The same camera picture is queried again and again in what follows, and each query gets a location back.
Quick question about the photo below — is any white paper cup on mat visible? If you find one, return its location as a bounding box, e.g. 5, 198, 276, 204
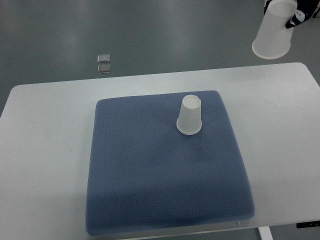
176, 94, 202, 136

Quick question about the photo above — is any white paper cup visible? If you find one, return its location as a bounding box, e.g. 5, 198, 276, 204
252, 0, 297, 60
176, 94, 202, 136

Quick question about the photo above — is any blue padded cushion mat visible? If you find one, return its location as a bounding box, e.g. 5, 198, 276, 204
85, 90, 255, 236

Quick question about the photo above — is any white table leg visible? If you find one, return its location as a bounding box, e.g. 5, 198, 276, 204
258, 226, 273, 240

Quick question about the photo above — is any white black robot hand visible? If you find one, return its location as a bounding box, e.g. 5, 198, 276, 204
285, 0, 320, 29

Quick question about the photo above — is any upper metal floor plate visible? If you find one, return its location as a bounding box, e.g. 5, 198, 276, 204
97, 54, 111, 63

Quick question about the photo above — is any black table control panel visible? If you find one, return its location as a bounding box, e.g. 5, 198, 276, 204
296, 220, 320, 229

